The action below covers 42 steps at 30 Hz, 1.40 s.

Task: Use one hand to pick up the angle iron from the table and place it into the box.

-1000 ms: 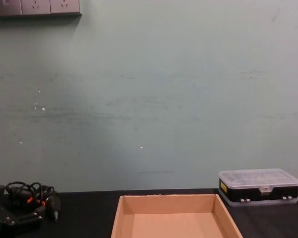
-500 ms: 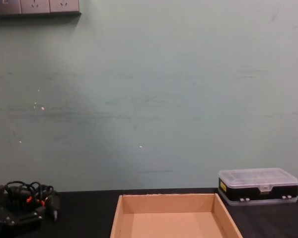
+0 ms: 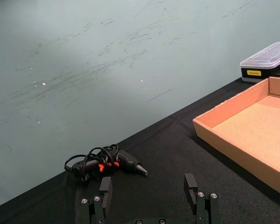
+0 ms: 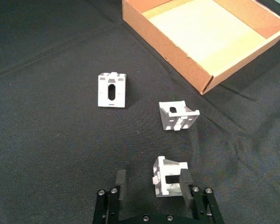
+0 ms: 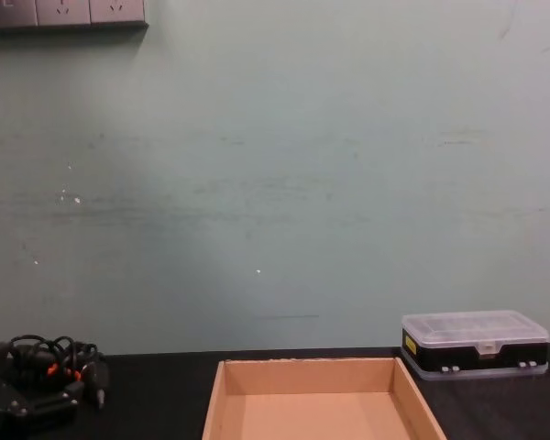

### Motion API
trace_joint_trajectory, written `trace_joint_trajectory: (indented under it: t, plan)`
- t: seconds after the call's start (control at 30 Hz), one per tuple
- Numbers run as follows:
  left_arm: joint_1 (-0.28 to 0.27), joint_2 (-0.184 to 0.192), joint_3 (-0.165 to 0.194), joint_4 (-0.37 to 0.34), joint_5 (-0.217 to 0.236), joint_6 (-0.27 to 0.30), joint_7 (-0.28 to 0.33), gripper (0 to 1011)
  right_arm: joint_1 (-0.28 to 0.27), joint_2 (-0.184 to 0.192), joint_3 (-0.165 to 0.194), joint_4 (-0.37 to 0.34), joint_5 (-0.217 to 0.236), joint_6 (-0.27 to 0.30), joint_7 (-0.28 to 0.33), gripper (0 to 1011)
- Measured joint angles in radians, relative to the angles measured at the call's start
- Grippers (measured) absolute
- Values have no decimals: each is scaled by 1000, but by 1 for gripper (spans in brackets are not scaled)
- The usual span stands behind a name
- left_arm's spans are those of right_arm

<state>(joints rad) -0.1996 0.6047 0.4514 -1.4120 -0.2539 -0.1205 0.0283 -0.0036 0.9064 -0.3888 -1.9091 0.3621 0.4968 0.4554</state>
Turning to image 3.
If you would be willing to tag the clear plastic case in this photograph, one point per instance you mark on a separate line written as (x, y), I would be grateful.
(266, 64)

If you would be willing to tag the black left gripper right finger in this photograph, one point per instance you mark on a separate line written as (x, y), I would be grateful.
(193, 193)

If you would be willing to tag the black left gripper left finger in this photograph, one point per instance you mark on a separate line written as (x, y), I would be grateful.
(106, 196)

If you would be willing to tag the shallow brown cardboard tray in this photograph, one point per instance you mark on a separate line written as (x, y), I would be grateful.
(249, 130)

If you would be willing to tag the black table cloth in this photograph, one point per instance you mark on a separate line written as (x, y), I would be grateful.
(165, 168)

